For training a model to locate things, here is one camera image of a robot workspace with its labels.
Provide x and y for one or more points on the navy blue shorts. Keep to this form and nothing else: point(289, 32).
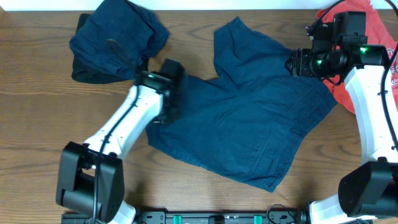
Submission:
point(247, 123)
point(117, 37)

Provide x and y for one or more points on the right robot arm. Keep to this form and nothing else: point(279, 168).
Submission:
point(340, 49)

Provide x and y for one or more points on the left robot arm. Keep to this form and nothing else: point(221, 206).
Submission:
point(90, 178)

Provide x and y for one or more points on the red printed t-shirt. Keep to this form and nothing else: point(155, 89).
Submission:
point(377, 35)

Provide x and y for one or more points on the folded navy blue shorts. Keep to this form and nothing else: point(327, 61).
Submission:
point(117, 37)

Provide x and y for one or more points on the folded black garment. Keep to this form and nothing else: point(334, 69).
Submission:
point(85, 74)

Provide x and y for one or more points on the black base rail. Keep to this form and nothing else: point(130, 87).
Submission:
point(277, 216)

